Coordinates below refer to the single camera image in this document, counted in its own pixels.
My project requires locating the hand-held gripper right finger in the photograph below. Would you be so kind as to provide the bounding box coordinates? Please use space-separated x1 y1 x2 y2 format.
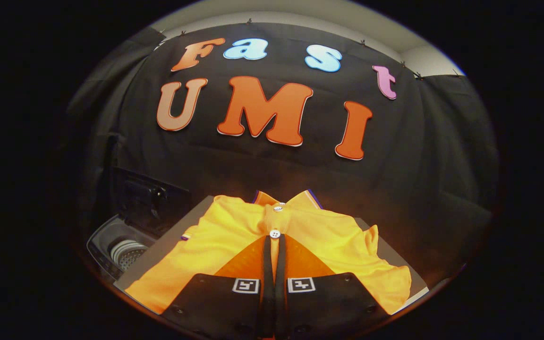
274 234 391 340

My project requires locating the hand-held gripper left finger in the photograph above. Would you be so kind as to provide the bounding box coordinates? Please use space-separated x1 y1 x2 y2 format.
161 235 275 340

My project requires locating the yellow polo shirt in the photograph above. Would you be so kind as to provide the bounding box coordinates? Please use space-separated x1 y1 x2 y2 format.
125 190 412 316

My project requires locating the black backdrop cloth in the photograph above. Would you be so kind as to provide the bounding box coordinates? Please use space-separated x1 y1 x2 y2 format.
57 21 500 293

